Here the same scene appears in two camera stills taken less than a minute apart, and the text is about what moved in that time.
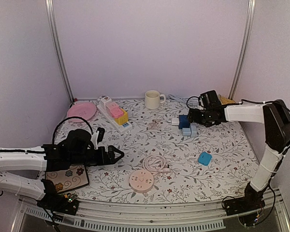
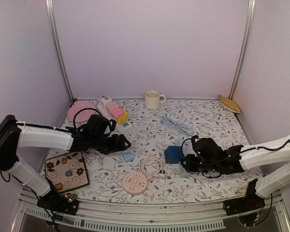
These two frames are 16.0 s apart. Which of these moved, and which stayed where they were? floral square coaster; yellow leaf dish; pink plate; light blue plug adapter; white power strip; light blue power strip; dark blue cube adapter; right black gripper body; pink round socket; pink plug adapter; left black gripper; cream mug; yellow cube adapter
Moved: light blue plug adapter; pink round socket; left black gripper; light blue power strip; dark blue cube adapter; right black gripper body
Stayed: pink plate; floral square coaster; yellow leaf dish; white power strip; yellow cube adapter; pink plug adapter; cream mug
